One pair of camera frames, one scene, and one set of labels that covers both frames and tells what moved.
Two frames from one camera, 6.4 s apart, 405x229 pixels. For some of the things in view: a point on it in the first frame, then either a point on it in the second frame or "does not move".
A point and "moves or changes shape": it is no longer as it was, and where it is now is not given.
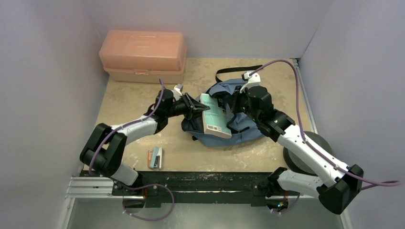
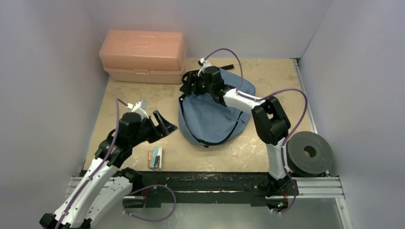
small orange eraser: x=150 y=152 does not move
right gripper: x=237 y=101 -> x=190 y=85
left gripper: x=191 y=105 -> x=164 y=127
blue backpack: x=242 y=129 moves or changes shape
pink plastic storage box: x=143 y=56 does not move
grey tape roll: x=299 y=161 does not move
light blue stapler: x=156 y=160 does not move
